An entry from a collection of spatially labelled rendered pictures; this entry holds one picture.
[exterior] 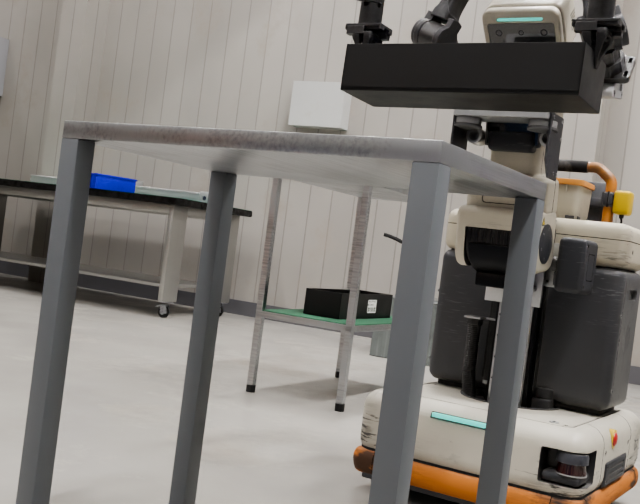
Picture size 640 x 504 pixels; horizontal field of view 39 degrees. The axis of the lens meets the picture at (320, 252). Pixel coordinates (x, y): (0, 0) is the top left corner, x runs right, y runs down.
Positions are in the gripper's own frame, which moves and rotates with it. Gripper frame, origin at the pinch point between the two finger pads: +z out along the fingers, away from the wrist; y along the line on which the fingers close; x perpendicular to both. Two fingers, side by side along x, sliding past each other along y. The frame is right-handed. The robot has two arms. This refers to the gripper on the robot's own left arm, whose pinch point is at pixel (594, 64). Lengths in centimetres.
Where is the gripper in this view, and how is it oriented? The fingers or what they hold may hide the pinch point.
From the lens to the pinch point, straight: 208.7
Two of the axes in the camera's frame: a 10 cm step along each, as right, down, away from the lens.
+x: 5.1, 0.8, 8.5
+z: -1.3, 9.9, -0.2
